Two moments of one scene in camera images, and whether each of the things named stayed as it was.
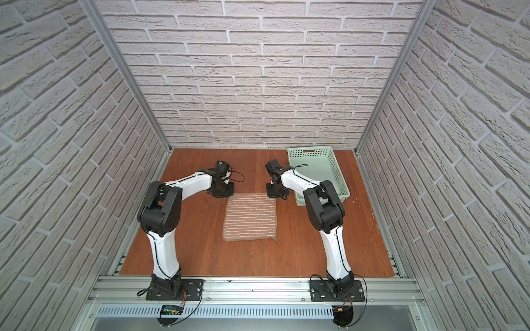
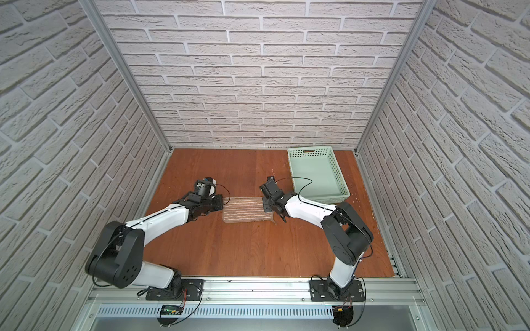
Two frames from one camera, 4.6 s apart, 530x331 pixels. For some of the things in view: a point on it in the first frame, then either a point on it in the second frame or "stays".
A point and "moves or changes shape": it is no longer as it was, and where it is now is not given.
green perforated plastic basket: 319,164 stays
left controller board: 171,309 stays
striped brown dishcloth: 250,216 moves or changes shape
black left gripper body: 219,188 → 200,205
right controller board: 342,315 stays
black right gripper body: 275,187 → 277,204
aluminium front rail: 256,291 stays
